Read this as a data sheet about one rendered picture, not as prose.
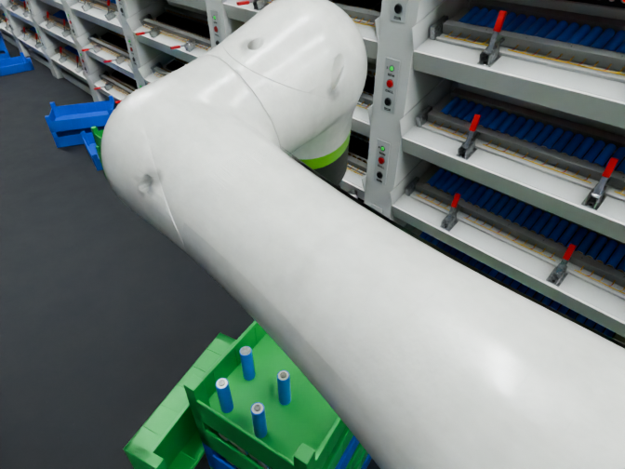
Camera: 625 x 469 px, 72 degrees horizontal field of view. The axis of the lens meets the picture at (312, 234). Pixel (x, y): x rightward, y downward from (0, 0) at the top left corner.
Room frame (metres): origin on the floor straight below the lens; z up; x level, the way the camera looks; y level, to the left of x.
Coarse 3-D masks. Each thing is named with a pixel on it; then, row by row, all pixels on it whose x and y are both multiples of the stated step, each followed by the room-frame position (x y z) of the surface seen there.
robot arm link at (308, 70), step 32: (288, 0) 0.37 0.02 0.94; (320, 0) 0.37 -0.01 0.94; (256, 32) 0.34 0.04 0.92; (288, 32) 0.34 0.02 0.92; (320, 32) 0.34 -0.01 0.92; (352, 32) 0.36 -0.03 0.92; (256, 64) 0.31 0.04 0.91; (288, 64) 0.32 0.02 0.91; (320, 64) 0.33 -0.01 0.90; (352, 64) 0.34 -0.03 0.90; (256, 96) 0.30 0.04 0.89; (288, 96) 0.31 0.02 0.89; (320, 96) 0.32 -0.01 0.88; (352, 96) 0.34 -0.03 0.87; (288, 128) 0.30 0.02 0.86; (320, 128) 0.33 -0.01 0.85; (320, 160) 0.37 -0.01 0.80
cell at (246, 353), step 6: (246, 348) 0.40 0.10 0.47; (240, 354) 0.39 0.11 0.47; (246, 354) 0.39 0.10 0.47; (246, 360) 0.39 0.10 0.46; (252, 360) 0.40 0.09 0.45; (246, 366) 0.39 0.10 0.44; (252, 366) 0.39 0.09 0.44; (246, 372) 0.39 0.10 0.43; (252, 372) 0.39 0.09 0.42; (246, 378) 0.39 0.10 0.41; (252, 378) 0.39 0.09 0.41
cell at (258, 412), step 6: (258, 402) 0.32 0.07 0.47; (252, 408) 0.31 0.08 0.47; (258, 408) 0.31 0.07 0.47; (252, 414) 0.30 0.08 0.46; (258, 414) 0.30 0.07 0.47; (264, 414) 0.31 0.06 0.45; (252, 420) 0.30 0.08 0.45; (258, 420) 0.30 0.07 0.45; (264, 420) 0.30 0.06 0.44; (258, 426) 0.30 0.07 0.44; (264, 426) 0.30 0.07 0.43; (258, 432) 0.30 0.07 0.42; (264, 432) 0.30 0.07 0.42
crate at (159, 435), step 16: (224, 336) 0.64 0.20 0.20; (208, 352) 0.59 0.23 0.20; (224, 352) 0.59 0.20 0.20; (192, 368) 0.55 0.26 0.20; (208, 368) 0.55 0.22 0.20; (176, 400) 0.48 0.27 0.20; (160, 416) 0.44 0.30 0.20; (176, 416) 0.44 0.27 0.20; (192, 416) 0.52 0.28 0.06; (144, 432) 0.41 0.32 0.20; (160, 432) 0.41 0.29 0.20; (176, 432) 0.47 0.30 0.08; (192, 432) 0.51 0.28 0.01; (128, 448) 0.38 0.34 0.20; (144, 448) 0.38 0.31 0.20; (160, 448) 0.43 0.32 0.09; (176, 448) 0.46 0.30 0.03; (192, 448) 0.48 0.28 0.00; (144, 464) 0.36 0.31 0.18; (160, 464) 0.35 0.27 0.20; (176, 464) 0.44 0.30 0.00; (192, 464) 0.44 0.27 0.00
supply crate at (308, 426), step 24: (240, 336) 0.44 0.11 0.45; (264, 336) 0.48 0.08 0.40; (240, 360) 0.42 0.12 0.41; (264, 360) 0.43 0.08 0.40; (288, 360) 0.43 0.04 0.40; (192, 384) 0.33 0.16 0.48; (240, 384) 0.38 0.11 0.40; (264, 384) 0.38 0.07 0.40; (192, 408) 0.33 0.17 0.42; (216, 408) 0.34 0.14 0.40; (240, 408) 0.34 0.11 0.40; (264, 408) 0.34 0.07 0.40; (288, 408) 0.34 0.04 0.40; (312, 408) 0.34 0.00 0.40; (240, 432) 0.28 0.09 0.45; (288, 432) 0.31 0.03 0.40; (312, 432) 0.31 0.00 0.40; (336, 432) 0.29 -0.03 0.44; (264, 456) 0.26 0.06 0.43; (288, 456) 0.27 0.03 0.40; (312, 456) 0.24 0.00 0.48
